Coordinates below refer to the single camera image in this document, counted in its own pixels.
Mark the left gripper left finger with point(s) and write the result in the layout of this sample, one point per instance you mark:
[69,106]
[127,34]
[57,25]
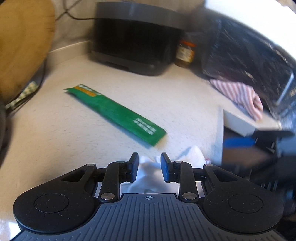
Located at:
[117,173]

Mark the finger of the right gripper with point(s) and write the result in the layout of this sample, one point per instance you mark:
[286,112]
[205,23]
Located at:
[272,134]
[239,142]

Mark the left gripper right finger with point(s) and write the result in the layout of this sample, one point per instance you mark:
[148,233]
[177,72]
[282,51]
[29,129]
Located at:
[182,173]

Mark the white tissue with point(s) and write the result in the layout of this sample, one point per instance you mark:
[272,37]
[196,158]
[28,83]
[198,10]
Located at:
[154,174]

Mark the green snack wrapper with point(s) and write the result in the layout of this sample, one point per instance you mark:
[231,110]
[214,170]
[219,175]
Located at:
[118,114]

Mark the pink striped cloth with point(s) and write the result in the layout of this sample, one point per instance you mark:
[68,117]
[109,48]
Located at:
[241,94]

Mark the black foil covered stove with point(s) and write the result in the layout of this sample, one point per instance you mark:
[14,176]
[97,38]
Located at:
[237,53]

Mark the glass jar orange lid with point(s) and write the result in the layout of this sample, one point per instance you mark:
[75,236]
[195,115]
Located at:
[185,53]

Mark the green checkered cloth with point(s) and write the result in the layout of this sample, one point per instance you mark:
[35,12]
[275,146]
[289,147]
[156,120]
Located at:
[27,91]

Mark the small navy rice cooker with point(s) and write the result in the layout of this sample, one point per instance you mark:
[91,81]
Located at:
[2,125]

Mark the large black rice cooker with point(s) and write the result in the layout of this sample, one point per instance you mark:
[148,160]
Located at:
[139,38]

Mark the round wooden cutting board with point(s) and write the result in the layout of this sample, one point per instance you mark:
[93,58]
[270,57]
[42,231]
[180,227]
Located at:
[27,32]

